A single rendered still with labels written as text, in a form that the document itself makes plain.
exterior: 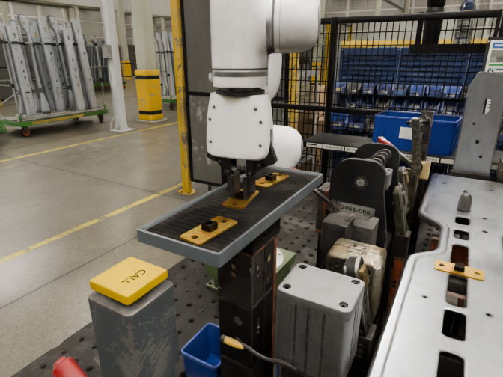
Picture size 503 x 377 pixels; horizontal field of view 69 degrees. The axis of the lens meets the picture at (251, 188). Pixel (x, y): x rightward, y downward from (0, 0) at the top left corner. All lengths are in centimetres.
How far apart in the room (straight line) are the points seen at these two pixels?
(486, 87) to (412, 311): 95
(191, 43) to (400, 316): 327
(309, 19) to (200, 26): 307
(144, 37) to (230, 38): 787
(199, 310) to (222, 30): 80
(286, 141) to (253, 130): 44
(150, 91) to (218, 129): 780
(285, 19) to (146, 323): 41
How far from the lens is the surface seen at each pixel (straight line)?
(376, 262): 63
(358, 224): 75
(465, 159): 150
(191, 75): 367
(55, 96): 851
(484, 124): 148
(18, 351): 232
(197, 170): 382
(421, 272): 79
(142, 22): 841
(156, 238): 50
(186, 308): 113
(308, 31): 54
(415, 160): 122
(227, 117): 56
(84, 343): 110
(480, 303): 75
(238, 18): 54
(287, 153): 98
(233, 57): 54
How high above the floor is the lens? 139
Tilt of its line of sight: 20 degrees down
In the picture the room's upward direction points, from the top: straight up
